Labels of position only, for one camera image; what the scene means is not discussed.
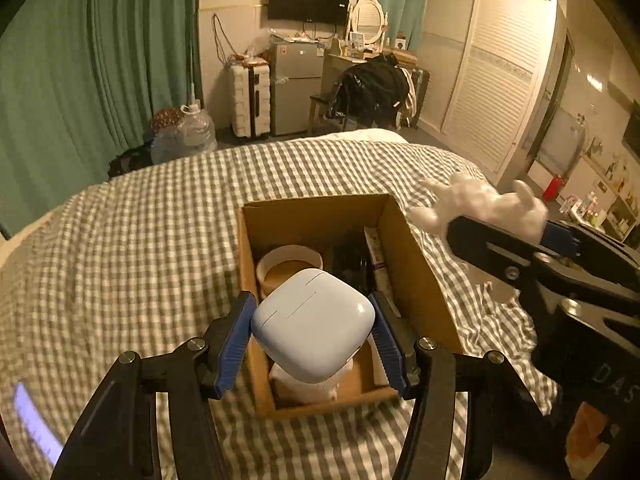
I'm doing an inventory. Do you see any wooden chair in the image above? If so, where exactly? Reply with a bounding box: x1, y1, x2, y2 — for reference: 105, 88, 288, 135
308, 92, 351, 134

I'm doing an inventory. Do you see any light blue rounded case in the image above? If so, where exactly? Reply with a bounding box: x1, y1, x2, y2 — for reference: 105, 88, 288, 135
250, 268, 376, 384

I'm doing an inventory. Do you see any dressing table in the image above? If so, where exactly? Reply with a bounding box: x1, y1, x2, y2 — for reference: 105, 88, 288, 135
322, 44, 419, 92

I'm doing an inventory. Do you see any black jacket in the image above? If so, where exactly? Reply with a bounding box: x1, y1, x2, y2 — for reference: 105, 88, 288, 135
329, 54, 414, 129

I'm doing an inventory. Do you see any white louvred wardrobe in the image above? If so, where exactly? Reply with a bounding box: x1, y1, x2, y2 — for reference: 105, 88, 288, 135
414, 0, 559, 187

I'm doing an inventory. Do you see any wide green curtain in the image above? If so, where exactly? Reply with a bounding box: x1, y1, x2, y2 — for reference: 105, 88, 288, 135
0, 0, 204, 234

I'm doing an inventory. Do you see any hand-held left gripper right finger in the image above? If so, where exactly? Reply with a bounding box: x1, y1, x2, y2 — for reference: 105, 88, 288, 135
368, 290, 576, 480

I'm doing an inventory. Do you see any side rack with bottles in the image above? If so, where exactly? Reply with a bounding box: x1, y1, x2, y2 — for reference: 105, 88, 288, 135
559, 189, 636, 242

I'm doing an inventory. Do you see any red fire extinguisher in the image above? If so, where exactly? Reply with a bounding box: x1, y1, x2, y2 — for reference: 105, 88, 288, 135
542, 173, 564, 204

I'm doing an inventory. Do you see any black bag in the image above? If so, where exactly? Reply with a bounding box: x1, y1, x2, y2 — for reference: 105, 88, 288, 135
107, 147, 154, 179

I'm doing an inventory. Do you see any cardboard box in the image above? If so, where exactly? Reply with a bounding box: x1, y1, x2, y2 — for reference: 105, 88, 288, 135
237, 193, 466, 420

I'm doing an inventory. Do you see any white plush cloth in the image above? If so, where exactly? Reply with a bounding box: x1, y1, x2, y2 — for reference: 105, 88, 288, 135
408, 172, 549, 241

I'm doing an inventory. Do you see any white suitcase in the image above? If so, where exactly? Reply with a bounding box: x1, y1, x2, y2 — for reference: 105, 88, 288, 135
227, 62, 274, 140

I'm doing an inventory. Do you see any person's right hand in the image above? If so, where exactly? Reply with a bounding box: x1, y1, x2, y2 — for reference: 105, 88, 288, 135
567, 402, 619, 469

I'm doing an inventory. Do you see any white oval mirror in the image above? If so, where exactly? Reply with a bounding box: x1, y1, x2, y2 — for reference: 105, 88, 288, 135
348, 0, 390, 51

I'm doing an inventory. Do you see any smartphone with lit screen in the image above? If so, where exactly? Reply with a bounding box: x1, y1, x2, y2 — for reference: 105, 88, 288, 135
12, 382, 64, 469

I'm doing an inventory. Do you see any narrow green curtain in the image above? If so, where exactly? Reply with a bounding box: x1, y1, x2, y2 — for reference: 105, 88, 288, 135
358, 0, 431, 54

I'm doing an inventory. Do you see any hanging wall cable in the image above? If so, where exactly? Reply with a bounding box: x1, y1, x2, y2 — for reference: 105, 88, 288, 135
210, 11, 229, 66

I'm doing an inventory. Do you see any green checked blanket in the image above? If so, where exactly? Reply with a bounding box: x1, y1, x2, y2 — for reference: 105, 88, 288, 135
0, 137, 562, 480

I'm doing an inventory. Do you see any dark floral bag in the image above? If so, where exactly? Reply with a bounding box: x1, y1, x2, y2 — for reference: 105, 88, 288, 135
149, 106, 186, 134

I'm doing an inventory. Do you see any roll of tape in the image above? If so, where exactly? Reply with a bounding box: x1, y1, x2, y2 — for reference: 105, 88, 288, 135
255, 243, 325, 301

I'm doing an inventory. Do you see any small white tube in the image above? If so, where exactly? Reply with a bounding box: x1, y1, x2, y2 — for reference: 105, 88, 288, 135
363, 226, 401, 317

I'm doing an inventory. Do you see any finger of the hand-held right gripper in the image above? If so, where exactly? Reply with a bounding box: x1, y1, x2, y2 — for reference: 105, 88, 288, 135
542, 220, 640, 291
446, 214, 552, 292

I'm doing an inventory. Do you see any silver fridge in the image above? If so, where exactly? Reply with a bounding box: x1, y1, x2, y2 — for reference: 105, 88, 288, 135
268, 38, 326, 137

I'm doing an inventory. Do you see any clear water jug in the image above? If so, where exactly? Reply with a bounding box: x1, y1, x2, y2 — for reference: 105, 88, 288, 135
174, 102, 219, 154

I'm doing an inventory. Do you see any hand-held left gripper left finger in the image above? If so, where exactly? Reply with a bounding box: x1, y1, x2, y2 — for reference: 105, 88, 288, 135
50, 290, 258, 480

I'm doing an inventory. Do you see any black wall television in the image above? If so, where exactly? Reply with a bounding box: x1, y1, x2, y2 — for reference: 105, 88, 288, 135
267, 0, 352, 26

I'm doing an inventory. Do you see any white bedding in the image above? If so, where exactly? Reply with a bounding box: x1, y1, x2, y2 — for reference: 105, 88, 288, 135
309, 128, 409, 146

